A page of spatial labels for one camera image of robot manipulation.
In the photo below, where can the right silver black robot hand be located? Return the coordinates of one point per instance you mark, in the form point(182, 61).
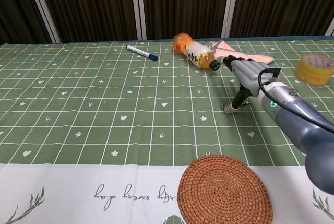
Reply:
point(248, 75)

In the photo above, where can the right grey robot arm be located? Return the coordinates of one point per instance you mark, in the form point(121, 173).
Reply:
point(295, 114)

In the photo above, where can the pink towel with grey loop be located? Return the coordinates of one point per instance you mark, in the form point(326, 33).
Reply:
point(250, 56)

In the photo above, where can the orange drink plastic bottle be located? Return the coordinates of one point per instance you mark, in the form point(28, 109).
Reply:
point(193, 50)

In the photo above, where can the yellow clear tape roll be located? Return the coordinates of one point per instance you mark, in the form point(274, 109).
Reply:
point(313, 71)

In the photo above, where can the dark pleated partition panel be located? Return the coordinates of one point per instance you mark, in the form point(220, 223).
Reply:
point(15, 7)
point(91, 7)
point(281, 2)
point(185, 2)

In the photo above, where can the white marker pen blue cap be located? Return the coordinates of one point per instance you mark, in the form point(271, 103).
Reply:
point(142, 53)

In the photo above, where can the round brown rattan coaster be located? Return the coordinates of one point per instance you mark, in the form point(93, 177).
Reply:
point(224, 192)

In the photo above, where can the green grid tablecloth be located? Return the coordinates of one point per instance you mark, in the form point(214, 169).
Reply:
point(104, 119)

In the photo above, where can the white partition frame post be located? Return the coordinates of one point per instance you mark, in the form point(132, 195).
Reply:
point(231, 4)
point(138, 7)
point(43, 10)
point(331, 29)

